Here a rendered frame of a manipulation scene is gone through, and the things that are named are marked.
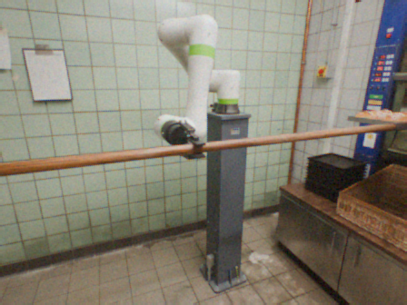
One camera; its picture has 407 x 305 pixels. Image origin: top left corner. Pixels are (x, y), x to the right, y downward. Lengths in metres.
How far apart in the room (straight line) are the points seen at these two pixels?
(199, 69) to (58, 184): 1.41
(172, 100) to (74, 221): 1.22
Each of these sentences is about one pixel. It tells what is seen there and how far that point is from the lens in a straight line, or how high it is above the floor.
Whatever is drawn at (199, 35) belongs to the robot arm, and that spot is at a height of 1.56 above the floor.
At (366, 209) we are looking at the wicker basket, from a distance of 1.67.
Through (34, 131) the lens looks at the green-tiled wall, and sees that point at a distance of 1.99.
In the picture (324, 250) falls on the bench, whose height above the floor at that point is 0.32.
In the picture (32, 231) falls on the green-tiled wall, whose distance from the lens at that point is 2.26.
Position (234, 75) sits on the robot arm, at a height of 1.41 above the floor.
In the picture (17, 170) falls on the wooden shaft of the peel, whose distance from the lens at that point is 0.69.
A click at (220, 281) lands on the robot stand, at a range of 1.92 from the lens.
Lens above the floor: 1.39
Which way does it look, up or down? 17 degrees down
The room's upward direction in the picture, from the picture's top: straight up
